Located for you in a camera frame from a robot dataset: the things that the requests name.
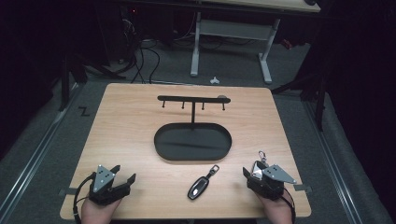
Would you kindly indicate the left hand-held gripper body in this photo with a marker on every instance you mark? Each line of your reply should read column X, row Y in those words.
column 102, row 182

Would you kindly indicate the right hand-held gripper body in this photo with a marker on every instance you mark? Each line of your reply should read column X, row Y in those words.
column 271, row 185

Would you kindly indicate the silver car key fob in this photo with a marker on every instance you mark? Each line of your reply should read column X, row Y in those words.
column 257, row 170

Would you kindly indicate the black car key fob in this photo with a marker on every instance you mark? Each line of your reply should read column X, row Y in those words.
column 198, row 187

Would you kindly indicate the black key holder with tray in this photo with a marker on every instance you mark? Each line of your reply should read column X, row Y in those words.
column 193, row 143

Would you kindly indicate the person's right hand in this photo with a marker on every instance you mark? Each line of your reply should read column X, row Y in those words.
column 277, row 210

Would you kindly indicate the person's left hand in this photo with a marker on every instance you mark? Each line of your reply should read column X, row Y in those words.
column 98, row 213

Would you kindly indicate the black metal stand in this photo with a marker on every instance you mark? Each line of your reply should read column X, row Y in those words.
column 320, row 102
column 64, row 84

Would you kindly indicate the small white floor object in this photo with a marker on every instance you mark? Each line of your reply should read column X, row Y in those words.
column 214, row 81

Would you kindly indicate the small red object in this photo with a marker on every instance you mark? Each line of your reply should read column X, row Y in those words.
column 286, row 44

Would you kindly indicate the dark equipment with red light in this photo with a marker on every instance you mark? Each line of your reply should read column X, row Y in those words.
column 129, row 31

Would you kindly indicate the metal floor rail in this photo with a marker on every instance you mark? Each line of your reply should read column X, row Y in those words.
column 34, row 158
column 334, row 165

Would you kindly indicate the grey metal frame desk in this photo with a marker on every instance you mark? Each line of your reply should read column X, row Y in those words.
column 233, row 29

